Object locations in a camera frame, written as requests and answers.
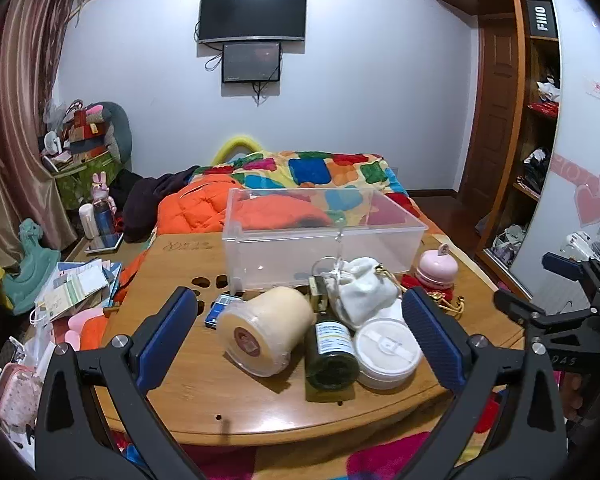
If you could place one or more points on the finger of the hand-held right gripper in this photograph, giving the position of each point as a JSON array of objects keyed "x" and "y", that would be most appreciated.
[
  {"x": 562, "y": 266},
  {"x": 522, "y": 307}
]

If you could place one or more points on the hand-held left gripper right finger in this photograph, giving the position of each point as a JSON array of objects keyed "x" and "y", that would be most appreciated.
[{"x": 432, "y": 340}]

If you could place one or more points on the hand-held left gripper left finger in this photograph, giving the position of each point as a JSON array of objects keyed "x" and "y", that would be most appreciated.
[{"x": 167, "y": 330}]

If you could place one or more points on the small blue box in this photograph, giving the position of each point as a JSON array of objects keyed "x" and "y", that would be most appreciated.
[{"x": 220, "y": 310}]

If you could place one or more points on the pink mini fan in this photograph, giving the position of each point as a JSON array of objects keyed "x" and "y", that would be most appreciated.
[{"x": 435, "y": 270}]

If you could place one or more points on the cream round jar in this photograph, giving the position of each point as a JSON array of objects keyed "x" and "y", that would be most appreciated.
[{"x": 275, "y": 320}]

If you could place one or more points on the clear plastic storage box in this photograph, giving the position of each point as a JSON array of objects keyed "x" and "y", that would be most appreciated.
[{"x": 260, "y": 260}]

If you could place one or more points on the white round powder container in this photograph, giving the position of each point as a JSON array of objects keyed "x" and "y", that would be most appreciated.
[{"x": 387, "y": 365}]

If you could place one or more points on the pile of pale clothes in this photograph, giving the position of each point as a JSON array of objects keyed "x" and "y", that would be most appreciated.
[{"x": 510, "y": 242}]

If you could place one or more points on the wooden desk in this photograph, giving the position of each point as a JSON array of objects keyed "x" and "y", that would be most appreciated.
[{"x": 190, "y": 400}]

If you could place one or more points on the dark folded clothes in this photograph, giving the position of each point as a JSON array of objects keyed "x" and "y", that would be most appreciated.
[{"x": 536, "y": 167}]

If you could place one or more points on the pile of papers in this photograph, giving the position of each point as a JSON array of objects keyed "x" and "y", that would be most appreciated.
[{"x": 75, "y": 285}]

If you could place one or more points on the dark green glass bottle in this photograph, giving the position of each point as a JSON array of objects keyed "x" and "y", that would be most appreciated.
[{"x": 330, "y": 350}]

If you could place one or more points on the orange down jacket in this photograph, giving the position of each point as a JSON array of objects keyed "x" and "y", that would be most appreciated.
[{"x": 190, "y": 210}]

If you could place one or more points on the blue bottle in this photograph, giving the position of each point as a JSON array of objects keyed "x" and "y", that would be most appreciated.
[{"x": 105, "y": 222}]

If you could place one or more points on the wooden wardrobe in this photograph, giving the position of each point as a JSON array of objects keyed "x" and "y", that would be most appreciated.
[{"x": 575, "y": 135}]

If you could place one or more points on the white cup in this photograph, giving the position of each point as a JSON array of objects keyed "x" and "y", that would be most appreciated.
[{"x": 87, "y": 222}]

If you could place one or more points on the dark purple garment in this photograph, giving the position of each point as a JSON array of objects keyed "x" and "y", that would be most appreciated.
[{"x": 145, "y": 195}]

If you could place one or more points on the pink rabbit toy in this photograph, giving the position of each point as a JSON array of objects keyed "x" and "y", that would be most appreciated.
[{"x": 100, "y": 187}]

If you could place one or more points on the red folded cloth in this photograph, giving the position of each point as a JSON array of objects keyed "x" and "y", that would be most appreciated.
[{"x": 545, "y": 109}]

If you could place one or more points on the pink dotted pouch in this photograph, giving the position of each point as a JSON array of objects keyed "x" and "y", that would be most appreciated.
[{"x": 15, "y": 395}]

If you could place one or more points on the brown wooden door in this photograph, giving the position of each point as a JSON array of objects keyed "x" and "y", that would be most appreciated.
[{"x": 495, "y": 110}]

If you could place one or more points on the green storage box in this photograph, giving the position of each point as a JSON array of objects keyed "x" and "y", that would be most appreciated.
[{"x": 77, "y": 185}]

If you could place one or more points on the white and black clothes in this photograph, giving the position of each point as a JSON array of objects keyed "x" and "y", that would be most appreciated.
[{"x": 547, "y": 90}]

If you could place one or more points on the yellow curved headboard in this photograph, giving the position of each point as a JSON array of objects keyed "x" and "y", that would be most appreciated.
[{"x": 235, "y": 141}]

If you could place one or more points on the grey round cushion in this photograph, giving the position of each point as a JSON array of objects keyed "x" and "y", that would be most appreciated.
[{"x": 121, "y": 130}]

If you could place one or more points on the colourful patchwork blanket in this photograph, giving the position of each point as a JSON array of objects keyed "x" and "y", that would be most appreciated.
[{"x": 310, "y": 170}]

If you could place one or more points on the patchwork fabric bag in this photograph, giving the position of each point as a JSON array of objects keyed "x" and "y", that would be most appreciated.
[{"x": 85, "y": 130}]

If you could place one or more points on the black printed box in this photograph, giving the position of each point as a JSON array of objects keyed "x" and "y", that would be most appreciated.
[{"x": 541, "y": 17}]

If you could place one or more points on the tablet with white frame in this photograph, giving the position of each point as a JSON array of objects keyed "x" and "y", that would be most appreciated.
[{"x": 104, "y": 243}]

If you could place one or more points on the small black wall monitor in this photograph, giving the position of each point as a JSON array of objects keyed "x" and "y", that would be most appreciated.
[{"x": 251, "y": 62}]

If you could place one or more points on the black wall television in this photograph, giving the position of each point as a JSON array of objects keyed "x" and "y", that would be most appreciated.
[{"x": 252, "y": 12}]

